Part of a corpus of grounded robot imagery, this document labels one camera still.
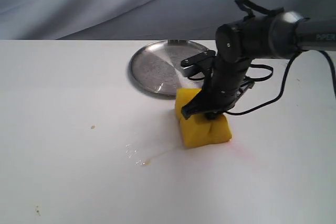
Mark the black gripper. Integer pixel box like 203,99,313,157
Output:
181,55,252,120

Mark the grey backdrop cloth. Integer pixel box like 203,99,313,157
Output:
1,0,335,40

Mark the yellow sponge block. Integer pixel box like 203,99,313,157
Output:
175,88,232,148

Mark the orange sauce spill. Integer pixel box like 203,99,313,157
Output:
125,149,173,166

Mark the round stainless steel plate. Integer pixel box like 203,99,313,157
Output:
128,39,208,97

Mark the black cable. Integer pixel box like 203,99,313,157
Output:
188,0,336,116

